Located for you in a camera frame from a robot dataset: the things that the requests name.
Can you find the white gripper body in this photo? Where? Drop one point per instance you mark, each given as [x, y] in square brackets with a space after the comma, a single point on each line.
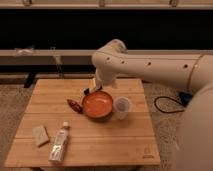
[97, 85]

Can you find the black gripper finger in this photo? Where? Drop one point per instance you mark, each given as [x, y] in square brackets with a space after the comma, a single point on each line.
[86, 91]

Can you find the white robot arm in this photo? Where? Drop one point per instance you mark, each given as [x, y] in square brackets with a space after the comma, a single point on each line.
[192, 73]

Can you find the orange bowl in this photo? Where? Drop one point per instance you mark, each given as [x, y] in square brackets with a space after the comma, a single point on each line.
[97, 104]

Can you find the wooden table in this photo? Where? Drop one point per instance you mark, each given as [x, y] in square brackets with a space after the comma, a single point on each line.
[130, 141]

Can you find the beige sponge block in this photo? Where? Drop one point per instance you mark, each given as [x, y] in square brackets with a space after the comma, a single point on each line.
[40, 135]

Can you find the clear plastic bottle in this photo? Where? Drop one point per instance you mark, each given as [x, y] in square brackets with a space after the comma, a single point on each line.
[59, 145]

